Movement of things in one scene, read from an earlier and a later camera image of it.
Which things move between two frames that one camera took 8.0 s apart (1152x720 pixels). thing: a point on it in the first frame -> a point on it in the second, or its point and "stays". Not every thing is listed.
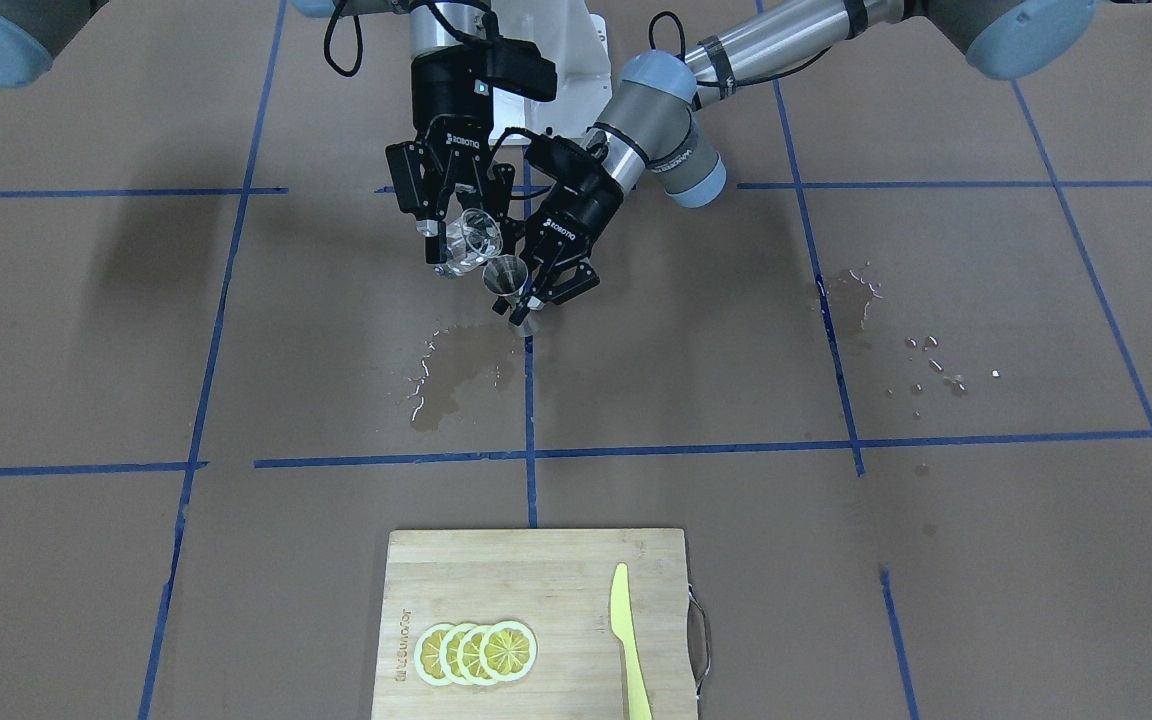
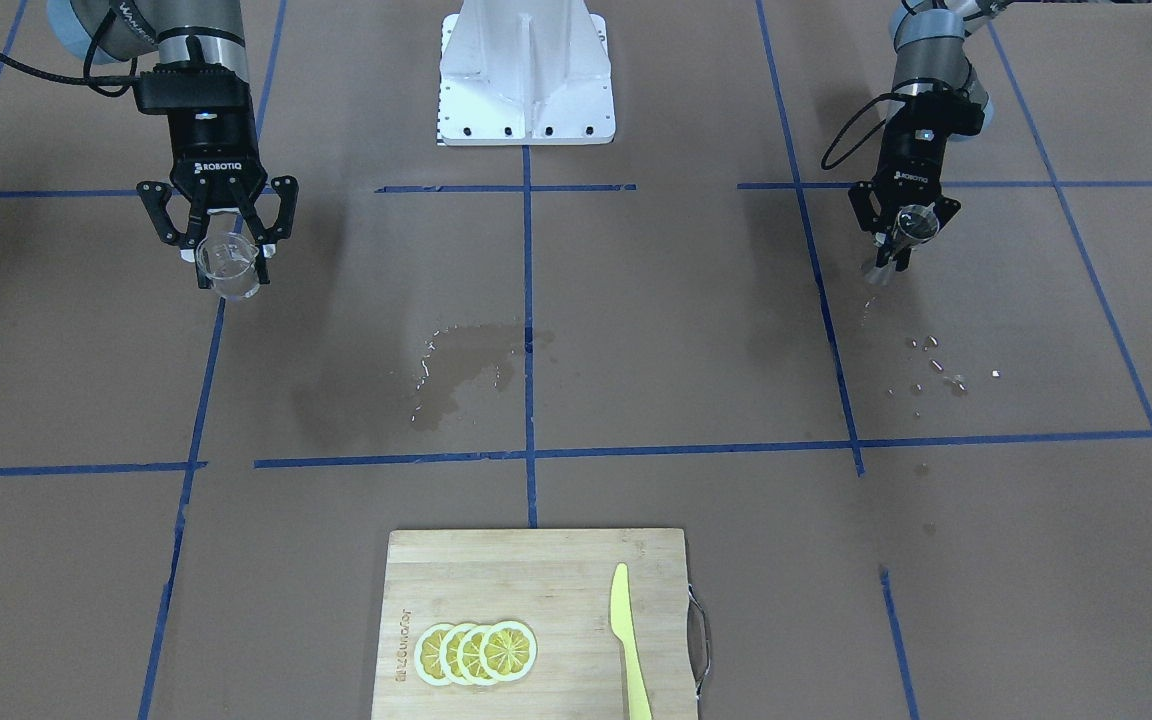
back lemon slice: [427, 654] stays
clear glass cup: [472, 238] -> [229, 260]
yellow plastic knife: [622, 628] stays
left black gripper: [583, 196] -> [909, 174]
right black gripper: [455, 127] -> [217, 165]
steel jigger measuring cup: [507, 275] -> [915, 223]
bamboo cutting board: [556, 584] stays
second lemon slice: [469, 655] stays
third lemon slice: [448, 655] stays
